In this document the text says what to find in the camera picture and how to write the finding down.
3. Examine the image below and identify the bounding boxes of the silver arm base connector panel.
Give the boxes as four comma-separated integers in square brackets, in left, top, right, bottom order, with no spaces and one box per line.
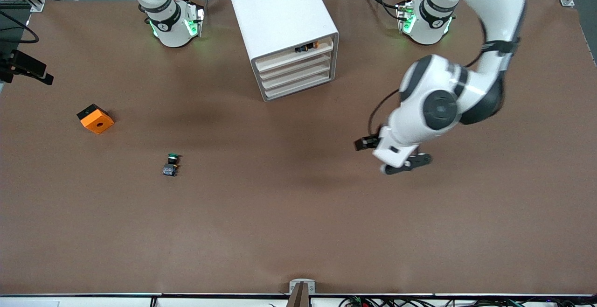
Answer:
[186,0,206,38]
[396,0,417,35]

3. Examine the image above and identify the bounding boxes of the brown table mat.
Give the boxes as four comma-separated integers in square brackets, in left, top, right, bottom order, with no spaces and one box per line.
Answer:
[0,0,597,297]

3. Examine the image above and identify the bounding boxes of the tapered metal bar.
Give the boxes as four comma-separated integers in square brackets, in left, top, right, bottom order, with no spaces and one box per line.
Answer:
[286,283,311,307]

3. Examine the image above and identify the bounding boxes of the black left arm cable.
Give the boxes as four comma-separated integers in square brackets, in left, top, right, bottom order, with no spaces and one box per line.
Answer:
[368,89,402,138]

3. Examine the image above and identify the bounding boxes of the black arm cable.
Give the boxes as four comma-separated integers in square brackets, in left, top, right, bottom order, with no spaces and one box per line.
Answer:
[368,89,402,138]
[0,10,41,45]

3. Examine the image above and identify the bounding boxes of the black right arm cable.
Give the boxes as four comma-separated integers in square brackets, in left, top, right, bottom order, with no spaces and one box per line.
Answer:
[0,10,41,45]

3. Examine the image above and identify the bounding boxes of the orange button enclosure box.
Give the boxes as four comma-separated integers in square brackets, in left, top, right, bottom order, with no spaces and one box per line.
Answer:
[76,104,115,135]

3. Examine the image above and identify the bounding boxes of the grey metal bracket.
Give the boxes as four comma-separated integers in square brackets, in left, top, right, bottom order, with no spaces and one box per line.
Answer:
[288,278,316,295]

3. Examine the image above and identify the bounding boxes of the green push button switch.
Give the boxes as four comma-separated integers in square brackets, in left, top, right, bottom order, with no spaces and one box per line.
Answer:
[161,153,181,177]

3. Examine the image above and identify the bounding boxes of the white table edge rail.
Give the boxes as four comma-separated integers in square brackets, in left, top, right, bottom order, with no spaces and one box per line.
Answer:
[0,293,597,307]

